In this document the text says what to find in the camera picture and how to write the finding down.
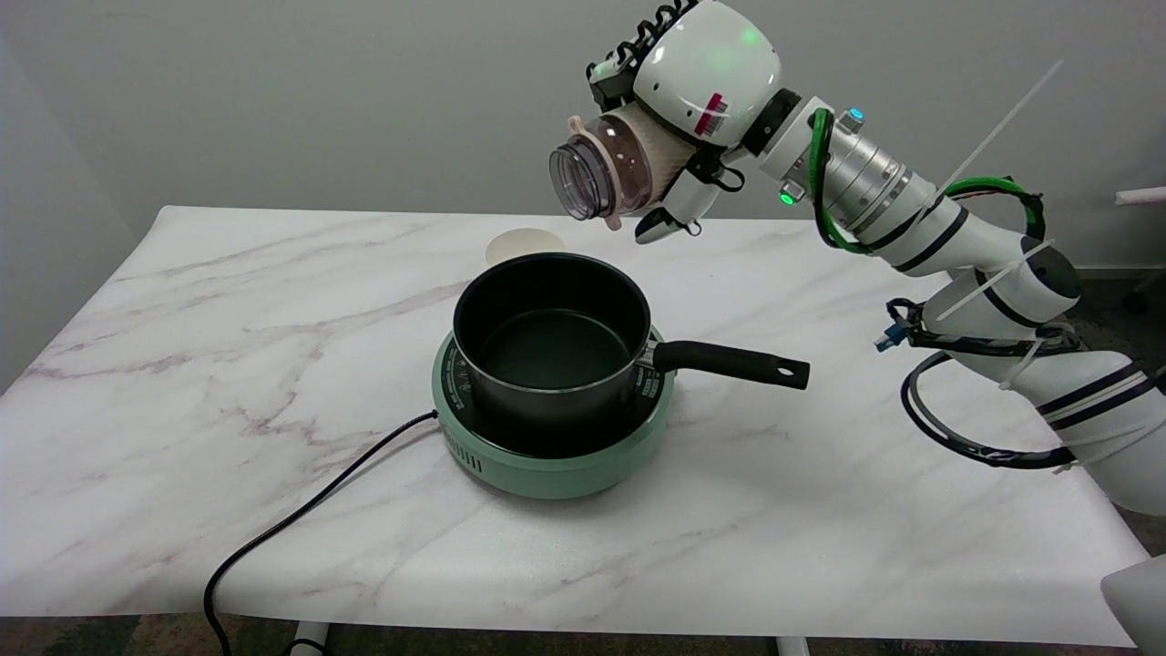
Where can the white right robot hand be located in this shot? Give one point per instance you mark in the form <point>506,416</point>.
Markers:
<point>706,64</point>

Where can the green round induction cooker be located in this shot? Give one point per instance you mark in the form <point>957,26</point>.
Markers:
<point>547,474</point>

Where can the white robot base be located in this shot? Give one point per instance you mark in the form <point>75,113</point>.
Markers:
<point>1139,601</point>

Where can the white table leg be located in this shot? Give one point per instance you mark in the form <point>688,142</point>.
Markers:
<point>792,647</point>
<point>310,640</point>

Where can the black chair wheel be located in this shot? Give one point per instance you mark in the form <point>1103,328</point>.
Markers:
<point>1135,301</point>

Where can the clear plastic jar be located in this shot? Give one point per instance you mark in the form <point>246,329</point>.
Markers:
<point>601,173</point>

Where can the white pipe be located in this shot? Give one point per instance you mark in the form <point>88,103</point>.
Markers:
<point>1143,195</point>

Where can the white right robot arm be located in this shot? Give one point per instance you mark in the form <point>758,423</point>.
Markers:
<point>956,237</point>

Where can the long white zip tie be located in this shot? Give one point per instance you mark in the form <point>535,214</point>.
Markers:
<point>1002,128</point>

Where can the beige round lid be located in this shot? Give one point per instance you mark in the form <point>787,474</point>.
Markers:
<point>524,244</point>

